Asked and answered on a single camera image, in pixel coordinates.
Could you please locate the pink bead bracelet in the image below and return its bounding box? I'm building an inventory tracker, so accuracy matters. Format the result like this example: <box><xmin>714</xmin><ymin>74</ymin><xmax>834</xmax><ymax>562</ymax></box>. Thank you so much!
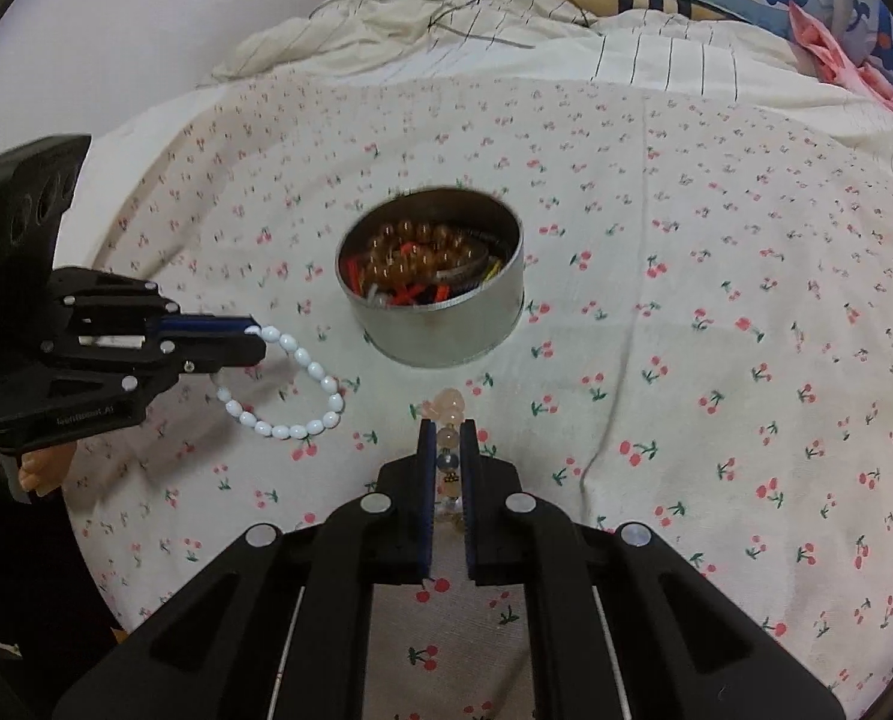
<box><xmin>411</xmin><ymin>388</ymin><xmax>486</xmax><ymax>535</ymax></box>

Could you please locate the red cord bracelet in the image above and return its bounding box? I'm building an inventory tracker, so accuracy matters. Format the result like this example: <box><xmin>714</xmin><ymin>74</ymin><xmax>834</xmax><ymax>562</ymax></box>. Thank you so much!
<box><xmin>341</xmin><ymin>253</ymin><xmax>455</xmax><ymax>310</ymax></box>

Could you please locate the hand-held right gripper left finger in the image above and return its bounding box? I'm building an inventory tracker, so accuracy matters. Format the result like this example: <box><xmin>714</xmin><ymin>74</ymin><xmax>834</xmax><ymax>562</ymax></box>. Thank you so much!
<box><xmin>52</xmin><ymin>420</ymin><xmax>437</xmax><ymax>720</ymax></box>

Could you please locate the yellow striped pillow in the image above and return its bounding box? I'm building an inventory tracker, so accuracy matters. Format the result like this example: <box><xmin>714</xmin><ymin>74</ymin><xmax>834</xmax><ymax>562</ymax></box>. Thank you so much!
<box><xmin>549</xmin><ymin>0</ymin><xmax>771</xmax><ymax>25</ymax></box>

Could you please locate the round metal tin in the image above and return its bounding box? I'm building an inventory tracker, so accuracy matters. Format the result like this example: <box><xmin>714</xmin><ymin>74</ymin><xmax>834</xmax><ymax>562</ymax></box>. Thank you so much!
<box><xmin>333</xmin><ymin>186</ymin><xmax>527</xmax><ymax>368</ymax></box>

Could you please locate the pink cloth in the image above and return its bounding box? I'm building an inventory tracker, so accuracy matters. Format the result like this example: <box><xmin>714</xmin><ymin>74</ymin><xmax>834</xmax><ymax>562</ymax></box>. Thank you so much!
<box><xmin>786</xmin><ymin>4</ymin><xmax>893</xmax><ymax>115</ymax></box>

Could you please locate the cherry print bedsheet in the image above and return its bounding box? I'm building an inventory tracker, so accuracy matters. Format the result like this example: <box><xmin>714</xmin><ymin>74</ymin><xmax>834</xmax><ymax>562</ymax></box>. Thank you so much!
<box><xmin>64</xmin><ymin>77</ymin><xmax>893</xmax><ymax>720</ymax></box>

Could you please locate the white striped quilt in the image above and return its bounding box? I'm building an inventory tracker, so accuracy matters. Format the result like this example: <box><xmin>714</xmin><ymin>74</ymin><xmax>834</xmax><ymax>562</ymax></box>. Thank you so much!
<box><xmin>197</xmin><ymin>0</ymin><xmax>893</xmax><ymax>185</ymax></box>

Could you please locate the person's left hand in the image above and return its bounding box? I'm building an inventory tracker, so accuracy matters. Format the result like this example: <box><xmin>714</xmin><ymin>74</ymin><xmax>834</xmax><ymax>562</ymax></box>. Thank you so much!
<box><xmin>13</xmin><ymin>441</ymin><xmax>79</xmax><ymax>505</ymax></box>

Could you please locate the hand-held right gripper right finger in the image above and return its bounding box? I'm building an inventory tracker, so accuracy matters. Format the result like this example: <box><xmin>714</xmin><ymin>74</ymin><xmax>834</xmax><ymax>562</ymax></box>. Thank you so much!
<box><xmin>458</xmin><ymin>420</ymin><xmax>846</xmax><ymax>720</ymax></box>

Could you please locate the white bead bracelet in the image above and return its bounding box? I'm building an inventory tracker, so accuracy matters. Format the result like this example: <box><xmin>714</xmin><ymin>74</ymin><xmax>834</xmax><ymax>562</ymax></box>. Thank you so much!
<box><xmin>215</xmin><ymin>324</ymin><xmax>345</xmax><ymax>442</ymax></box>

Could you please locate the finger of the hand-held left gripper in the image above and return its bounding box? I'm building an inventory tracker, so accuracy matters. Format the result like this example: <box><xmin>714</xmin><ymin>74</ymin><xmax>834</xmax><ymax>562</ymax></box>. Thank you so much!
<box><xmin>47</xmin><ymin>267</ymin><xmax>258</xmax><ymax>340</ymax></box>
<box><xmin>43</xmin><ymin>331</ymin><xmax>269</xmax><ymax>404</ymax></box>

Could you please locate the black spiral bangle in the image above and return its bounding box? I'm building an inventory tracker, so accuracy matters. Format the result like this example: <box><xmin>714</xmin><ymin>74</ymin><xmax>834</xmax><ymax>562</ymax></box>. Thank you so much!
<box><xmin>443</xmin><ymin>240</ymin><xmax>506</xmax><ymax>290</ymax></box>

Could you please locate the black cable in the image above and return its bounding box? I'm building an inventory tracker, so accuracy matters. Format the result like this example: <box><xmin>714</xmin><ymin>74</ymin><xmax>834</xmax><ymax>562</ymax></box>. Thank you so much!
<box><xmin>425</xmin><ymin>0</ymin><xmax>606</xmax><ymax>52</ymax></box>

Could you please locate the amber bead bracelet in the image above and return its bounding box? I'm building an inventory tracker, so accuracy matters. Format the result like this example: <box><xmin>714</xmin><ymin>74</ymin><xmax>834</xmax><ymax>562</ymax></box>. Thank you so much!
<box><xmin>365</xmin><ymin>217</ymin><xmax>494</xmax><ymax>292</ymax></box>

